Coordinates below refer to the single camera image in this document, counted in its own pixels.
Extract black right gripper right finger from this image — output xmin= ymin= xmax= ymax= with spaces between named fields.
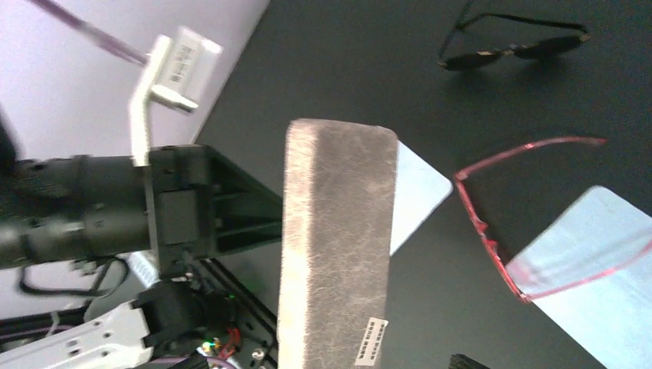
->
xmin=449 ymin=354 xmax=490 ymax=369

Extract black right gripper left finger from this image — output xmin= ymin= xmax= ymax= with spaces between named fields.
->
xmin=208 ymin=148 xmax=282 ymax=255

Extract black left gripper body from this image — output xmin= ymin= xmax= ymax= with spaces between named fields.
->
xmin=143 ymin=145 xmax=218 ymax=279

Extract grey felt glasses case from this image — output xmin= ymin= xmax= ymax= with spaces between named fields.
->
xmin=277 ymin=119 xmax=398 ymax=369

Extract light blue cleaning cloth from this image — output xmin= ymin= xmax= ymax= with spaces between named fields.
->
xmin=390 ymin=143 xmax=453 ymax=255
xmin=506 ymin=186 xmax=651 ymax=368

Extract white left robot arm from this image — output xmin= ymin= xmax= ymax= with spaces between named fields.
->
xmin=1 ymin=133 xmax=281 ymax=368

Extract pink transparent sunglasses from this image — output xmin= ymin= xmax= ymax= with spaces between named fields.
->
xmin=454 ymin=135 xmax=651 ymax=303

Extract black round sunglasses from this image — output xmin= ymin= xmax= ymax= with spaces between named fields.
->
xmin=437 ymin=1 xmax=591 ymax=72

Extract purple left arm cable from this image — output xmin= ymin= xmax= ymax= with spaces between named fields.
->
xmin=28 ymin=0 xmax=150 ymax=66

